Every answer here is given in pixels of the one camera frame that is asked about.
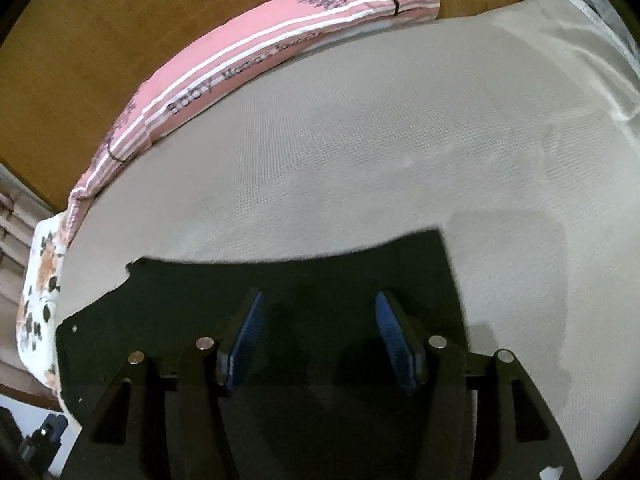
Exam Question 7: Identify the white floral pillow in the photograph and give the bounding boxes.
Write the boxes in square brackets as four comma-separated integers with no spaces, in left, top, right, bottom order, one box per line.
[15,212,70,397]

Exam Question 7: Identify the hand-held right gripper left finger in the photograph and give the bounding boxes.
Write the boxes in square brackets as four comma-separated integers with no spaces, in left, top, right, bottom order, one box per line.
[60,288,267,480]

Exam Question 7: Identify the beige curtain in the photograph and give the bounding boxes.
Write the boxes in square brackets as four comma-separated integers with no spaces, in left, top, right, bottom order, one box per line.
[0,165,47,397]

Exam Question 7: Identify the wooden headboard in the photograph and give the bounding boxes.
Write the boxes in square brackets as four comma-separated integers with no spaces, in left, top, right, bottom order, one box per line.
[0,0,531,211]

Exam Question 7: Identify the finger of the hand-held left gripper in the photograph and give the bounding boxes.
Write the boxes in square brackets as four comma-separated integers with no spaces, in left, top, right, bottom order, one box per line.
[19,412,69,477]

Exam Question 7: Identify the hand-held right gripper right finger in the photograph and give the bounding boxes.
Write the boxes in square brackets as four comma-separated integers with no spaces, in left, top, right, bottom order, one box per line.
[375,290,583,480]

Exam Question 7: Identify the grey bed sheet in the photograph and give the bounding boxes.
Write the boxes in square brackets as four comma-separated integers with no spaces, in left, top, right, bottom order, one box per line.
[57,0,640,480]

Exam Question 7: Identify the beige satin sheet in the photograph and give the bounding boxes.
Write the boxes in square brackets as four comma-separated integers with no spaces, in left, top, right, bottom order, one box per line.
[489,0,640,128]

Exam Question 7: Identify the black pants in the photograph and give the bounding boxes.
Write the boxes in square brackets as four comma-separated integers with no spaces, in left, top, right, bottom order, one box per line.
[54,228,476,480]

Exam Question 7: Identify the pink striped tree-print pillow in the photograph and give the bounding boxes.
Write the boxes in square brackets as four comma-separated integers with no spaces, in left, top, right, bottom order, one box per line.
[66,102,153,233]
[142,0,442,142]

